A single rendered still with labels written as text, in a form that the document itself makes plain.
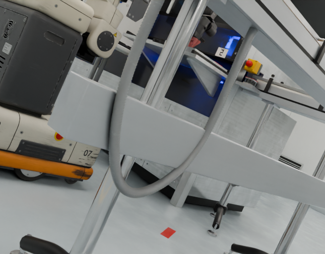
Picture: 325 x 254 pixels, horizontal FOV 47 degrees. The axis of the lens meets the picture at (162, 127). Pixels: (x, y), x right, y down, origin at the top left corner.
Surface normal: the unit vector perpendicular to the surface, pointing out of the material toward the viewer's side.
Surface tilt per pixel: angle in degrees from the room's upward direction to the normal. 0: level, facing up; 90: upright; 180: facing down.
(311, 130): 90
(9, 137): 90
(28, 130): 90
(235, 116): 90
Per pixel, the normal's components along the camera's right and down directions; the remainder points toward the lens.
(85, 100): 0.64, 0.34
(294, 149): -0.64, -0.25
